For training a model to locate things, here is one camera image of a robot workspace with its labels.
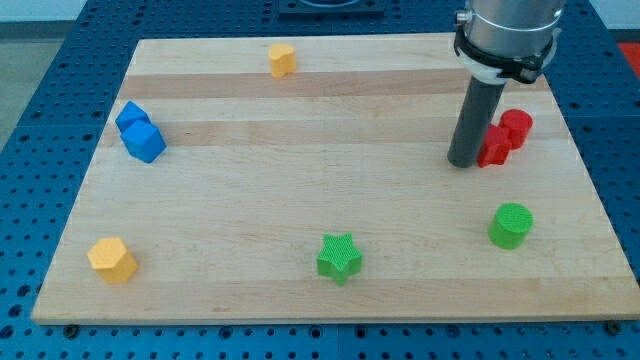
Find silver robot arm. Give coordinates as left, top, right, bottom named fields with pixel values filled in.
left=454, top=0, right=565, bottom=85

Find green star block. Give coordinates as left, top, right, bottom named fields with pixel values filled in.
left=316, top=233, right=362, bottom=286

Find red star block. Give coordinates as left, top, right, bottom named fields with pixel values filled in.
left=477, top=125, right=512, bottom=168

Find wooden board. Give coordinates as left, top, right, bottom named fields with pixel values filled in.
left=31, top=33, right=639, bottom=325

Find yellow heart block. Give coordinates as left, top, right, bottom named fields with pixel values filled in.
left=268, top=43, right=297, bottom=79

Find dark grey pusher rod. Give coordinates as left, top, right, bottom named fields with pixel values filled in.
left=447, top=77, right=506, bottom=168

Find blue hexagon block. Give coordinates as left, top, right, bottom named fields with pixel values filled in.
left=120, top=120, right=166, bottom=163

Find green cylinder block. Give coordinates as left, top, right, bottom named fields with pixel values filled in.
left=488, top=203, right=534, bottom=250

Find blue cube block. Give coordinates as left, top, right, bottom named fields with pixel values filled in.
left=115, top=101, right=150, bottom=132

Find red cylinder block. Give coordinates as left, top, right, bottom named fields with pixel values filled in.
left=499, top=109, right=534, bottom=150

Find yellow hexagon block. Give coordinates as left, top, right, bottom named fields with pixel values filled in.
left=87, top=237, right=138, bottom=285

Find black cable clamp ring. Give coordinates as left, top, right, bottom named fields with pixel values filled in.
left=452, top=25, right=557, bottom=85

